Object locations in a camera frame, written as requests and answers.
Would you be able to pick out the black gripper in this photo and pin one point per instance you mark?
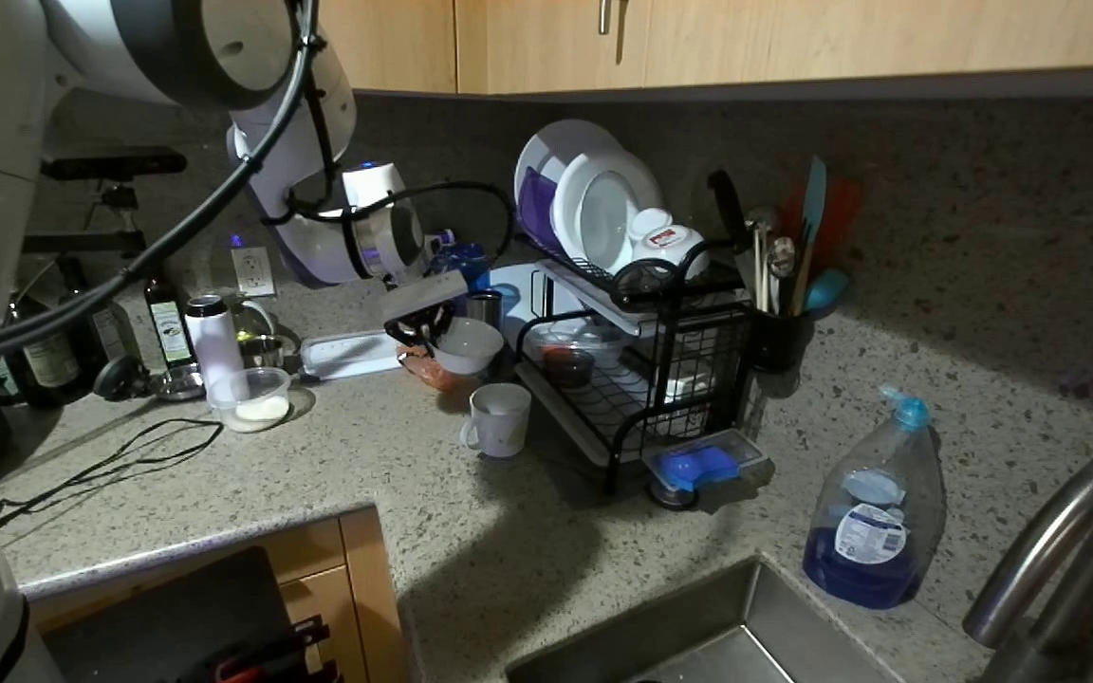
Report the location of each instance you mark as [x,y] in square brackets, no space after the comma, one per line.
[415,329]

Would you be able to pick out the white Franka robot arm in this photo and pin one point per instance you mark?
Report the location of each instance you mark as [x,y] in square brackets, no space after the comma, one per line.
[16,125]

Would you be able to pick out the white cloth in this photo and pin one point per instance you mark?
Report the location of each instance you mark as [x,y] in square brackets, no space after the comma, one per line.
[345,354]

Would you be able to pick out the stainless steel tumbler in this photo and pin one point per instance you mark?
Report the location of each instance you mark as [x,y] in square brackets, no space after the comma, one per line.
[489,306]

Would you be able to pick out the blue water bottle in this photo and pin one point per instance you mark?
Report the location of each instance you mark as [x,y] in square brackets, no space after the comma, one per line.
[463,268]

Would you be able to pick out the white blue plastic tub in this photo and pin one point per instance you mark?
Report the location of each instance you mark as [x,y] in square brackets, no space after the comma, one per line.
[517,295]

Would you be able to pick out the round tan coaster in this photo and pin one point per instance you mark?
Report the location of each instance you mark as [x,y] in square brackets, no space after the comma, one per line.
[302,409]

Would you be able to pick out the translucent plastic food container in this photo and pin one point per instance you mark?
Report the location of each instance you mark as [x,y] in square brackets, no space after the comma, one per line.
[560,333]

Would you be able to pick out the purple plate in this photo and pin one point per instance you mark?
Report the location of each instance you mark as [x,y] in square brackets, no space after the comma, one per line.
[536,213]

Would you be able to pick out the clear plastic cup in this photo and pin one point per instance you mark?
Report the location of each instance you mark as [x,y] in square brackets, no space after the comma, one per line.
[262,405]

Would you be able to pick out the white bottle dark cap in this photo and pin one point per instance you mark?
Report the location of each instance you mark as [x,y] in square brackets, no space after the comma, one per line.
[213,354]

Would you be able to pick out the white dinner plate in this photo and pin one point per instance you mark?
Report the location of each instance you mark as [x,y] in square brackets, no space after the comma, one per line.
[596,213]

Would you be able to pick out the dark round dish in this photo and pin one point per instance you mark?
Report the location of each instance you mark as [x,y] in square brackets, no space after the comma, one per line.
[646,287]

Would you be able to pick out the dark bottle white label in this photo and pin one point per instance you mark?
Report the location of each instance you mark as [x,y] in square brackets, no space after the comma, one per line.
[171,333]

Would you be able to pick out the white mug red print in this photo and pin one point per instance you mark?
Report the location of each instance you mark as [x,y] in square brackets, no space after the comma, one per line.
[665,238]

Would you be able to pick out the large white plate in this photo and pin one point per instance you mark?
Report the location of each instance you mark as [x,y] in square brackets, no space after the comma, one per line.
[625,158]

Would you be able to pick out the wooden lower cabinet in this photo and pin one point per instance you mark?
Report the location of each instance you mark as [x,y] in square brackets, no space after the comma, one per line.
[345,593]

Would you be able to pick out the blue sponge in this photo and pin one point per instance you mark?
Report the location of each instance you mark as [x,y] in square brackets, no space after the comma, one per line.
[695,464]

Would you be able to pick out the black spatula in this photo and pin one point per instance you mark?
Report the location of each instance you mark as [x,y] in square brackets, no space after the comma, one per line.
[725,204]

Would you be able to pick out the metal serving utensil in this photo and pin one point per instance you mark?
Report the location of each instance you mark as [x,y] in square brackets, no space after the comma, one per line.
[770,258]

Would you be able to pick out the black utensil holder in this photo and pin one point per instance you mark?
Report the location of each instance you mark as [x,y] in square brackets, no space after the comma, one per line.
[781,343]

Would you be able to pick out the black robot cart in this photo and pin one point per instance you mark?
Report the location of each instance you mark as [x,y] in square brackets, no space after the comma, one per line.
[170,621]

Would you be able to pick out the teal spatula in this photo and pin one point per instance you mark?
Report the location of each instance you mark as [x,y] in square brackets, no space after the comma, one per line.
[811,204]

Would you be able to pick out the teal spoon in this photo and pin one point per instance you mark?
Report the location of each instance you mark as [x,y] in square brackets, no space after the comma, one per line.
[830,289]

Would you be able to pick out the stainless steel sink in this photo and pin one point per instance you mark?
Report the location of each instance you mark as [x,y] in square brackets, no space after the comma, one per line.
[723,631]

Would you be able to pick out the red spatula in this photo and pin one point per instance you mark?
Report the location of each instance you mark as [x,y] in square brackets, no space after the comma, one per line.
[835,223]

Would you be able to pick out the wooden upper cabinets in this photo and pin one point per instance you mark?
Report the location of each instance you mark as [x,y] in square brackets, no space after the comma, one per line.
[824,41]

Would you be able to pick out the blue dish soap bottle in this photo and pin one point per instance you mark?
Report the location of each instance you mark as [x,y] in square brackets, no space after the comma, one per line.
[876,531]

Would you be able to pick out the steel kitchen faucet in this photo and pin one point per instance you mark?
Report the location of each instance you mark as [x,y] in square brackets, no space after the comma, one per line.
[1054,543]

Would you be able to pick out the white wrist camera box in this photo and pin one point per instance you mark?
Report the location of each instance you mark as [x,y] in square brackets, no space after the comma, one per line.
[425,296]

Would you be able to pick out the white wall outlet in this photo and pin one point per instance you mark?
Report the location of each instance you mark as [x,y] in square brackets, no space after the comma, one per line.
[252,268]

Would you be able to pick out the black camera on tripod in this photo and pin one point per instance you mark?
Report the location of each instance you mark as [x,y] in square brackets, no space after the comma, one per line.
[105,163]

